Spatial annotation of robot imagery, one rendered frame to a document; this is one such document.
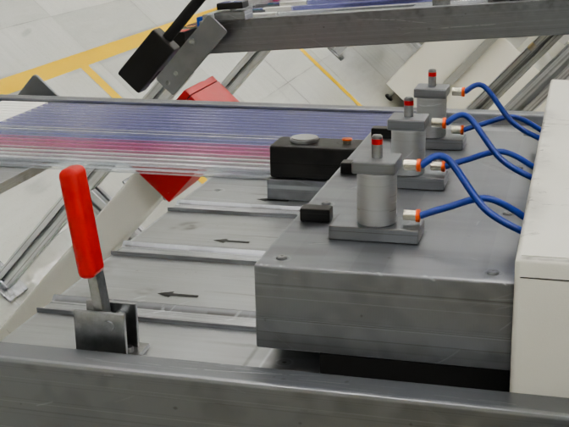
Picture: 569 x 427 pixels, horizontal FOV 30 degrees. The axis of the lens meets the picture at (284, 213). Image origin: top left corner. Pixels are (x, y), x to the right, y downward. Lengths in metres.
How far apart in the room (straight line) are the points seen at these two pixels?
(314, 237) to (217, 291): 0.11
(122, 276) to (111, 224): 1.01
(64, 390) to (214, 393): 0.08
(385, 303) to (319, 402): 0.06
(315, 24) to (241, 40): 0.15
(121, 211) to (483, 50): 3.64
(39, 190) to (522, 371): 2.22
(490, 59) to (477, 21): 3.31
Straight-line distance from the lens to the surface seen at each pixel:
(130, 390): 0.56
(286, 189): 0.88
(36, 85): 1.39
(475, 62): 5.24
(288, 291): 0.55
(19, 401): 0.59
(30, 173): 1.03
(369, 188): 0.58
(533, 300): 0.51
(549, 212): 0.58
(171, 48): 0.77
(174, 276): 0.72
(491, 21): 1.93
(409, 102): 0.68
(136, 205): 1.71
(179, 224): 0.83
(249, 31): 2.01
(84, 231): 0.58
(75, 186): 0.57
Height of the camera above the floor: 1.36
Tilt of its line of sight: 23 degrees down
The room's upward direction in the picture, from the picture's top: 44 degrees clockwise
